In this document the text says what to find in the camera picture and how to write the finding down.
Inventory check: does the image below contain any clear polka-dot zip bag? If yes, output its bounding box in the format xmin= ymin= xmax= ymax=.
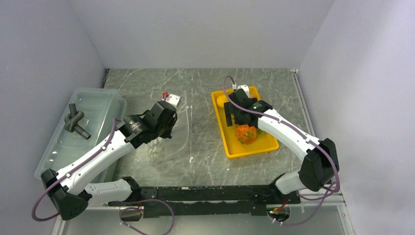
xmin=146 ymin=105 xmax=190 ymax=161

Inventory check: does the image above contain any orange toy pineapple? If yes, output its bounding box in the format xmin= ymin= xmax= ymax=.
xmin=235 ymin=124 xmax=257 ymax=144

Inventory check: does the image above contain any yellow plastic tray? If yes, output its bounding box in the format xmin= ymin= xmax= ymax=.
xmin=211 ymin=90 xmax=279 ymax=159

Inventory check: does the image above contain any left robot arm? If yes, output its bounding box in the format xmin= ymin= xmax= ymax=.
xmin=41 ymin=95 xmax=180 ymax=220

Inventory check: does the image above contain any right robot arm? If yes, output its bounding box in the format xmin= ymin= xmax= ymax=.
xmin=224 ymin=88 xmax=339 ymax=203

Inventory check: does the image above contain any yellow toy pear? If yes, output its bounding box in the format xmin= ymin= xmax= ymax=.
xmin=216 ymin=94 xmax=228 ymax=109

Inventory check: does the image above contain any green toy lettuce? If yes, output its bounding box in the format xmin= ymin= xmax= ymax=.
xmin=256 ymin=128 xmax=267 ymax=135

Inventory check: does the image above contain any clear plastic storage bin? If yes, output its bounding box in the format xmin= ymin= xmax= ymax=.
xmin=34 ymin=88 xmax=127 ymax=179

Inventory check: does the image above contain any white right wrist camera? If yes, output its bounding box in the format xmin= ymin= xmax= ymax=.
xmin=232 ymin=84 xmax=251 ymax=98

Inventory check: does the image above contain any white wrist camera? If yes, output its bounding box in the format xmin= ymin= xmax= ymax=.
xmin=162 ymin=92 xmax=181 ymax=108
xmin=232 ymin=84 xmax=251 ymax=98

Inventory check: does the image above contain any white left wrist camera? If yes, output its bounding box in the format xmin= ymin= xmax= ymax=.
xmin=162 ymin=92 xmax=181 ymax=108

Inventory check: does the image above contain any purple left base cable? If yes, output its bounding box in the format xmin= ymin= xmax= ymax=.
xmin=118 ymin=199 xmax=176 ymax=235

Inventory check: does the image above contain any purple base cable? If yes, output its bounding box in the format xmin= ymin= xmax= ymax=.
xmin=118 ymin=199 xmax=176 ymax=235
xmin=267 ymin=185 xmax=338 ymax=227

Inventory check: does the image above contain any grey knotted hose piece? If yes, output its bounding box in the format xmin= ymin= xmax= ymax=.
xmin=63 ymin=103 xmax=92 ymax=141

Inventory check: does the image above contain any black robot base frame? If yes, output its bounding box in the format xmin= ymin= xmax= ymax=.
xmin=108 ymin=184 xmax=300 ymax=218

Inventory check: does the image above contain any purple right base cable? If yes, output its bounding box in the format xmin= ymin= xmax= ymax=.
xmin=267 ymin=185 xmax=338 ymax=227

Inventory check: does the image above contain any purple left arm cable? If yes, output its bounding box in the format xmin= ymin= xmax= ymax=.
xmin=31 ymin=94 xmax=169 ymax=222

